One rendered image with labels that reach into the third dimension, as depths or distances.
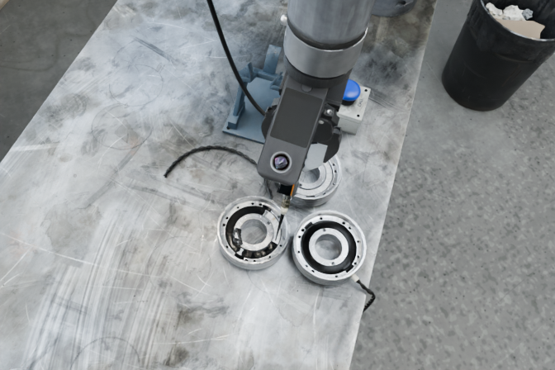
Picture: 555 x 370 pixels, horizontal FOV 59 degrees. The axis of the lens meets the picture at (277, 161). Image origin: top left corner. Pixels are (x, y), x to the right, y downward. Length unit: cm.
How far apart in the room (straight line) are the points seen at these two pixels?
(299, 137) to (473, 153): 148
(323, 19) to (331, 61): 5
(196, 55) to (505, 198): 129
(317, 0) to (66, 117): 58
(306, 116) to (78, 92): 52
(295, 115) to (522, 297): 138
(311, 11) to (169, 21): 61
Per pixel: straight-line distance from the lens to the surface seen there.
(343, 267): 72
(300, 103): 50
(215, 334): 71
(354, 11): 42
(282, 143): 50
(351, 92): 81
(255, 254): 71
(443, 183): 183
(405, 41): 102
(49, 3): 232
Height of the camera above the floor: 150
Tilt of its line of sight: 60 degrees down
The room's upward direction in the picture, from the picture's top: 8 degrees clockwise
